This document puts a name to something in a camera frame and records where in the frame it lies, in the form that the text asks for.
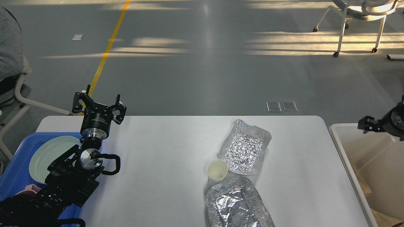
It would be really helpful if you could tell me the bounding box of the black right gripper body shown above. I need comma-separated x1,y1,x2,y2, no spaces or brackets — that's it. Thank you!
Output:
381,102,404,141

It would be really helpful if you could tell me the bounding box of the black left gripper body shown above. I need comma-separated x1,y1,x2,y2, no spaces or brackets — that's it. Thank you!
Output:
80,105,114,140

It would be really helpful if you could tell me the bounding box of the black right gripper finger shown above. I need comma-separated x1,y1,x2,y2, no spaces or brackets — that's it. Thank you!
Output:
357,116,385,134

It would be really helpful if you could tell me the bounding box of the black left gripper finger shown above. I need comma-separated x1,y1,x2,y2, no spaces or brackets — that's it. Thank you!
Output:
107,94,127,125
72,85,95,114

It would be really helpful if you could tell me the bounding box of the light green plate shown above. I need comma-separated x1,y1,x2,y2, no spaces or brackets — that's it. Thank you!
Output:
28,136,80,184

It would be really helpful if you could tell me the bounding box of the brown paper bag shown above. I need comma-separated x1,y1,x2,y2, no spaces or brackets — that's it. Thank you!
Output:
349,161,404,227

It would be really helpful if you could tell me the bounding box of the pink mug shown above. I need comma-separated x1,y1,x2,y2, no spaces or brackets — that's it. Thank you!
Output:
16,184,41,196

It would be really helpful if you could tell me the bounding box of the white paper cup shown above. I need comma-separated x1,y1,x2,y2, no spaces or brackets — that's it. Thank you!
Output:
206,159,228,183

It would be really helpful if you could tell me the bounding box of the foil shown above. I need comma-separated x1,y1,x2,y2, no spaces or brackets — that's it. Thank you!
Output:
217,119,272,176

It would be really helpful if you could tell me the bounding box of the foil container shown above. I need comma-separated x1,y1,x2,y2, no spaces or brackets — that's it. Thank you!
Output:
206,177,275,227

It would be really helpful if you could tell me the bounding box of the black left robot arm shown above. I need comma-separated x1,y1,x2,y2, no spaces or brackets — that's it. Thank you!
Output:
1,85,127,227

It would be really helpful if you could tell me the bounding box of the white plastic bin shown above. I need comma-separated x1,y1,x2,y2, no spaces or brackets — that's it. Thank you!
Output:
330,123,404,227

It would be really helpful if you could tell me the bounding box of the white floor marker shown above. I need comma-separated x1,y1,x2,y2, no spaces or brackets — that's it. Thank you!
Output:
72,34,84,41

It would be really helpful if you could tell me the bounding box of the white chair left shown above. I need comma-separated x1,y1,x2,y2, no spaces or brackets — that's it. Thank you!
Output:
0,56,72,160

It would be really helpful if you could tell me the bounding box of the clear floor plate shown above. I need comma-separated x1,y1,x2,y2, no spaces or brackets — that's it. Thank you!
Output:
282,102,298,112
266,102,282,113

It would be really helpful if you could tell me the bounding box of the person in grey sweater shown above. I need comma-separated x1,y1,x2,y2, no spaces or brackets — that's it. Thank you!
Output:
0,6,23,108

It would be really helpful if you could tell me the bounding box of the blue plastic tray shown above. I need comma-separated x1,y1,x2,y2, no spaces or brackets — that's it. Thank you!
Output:
0,132,95,227

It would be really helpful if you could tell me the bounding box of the white office chair right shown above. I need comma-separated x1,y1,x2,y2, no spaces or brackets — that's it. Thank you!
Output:
313,0,398,57

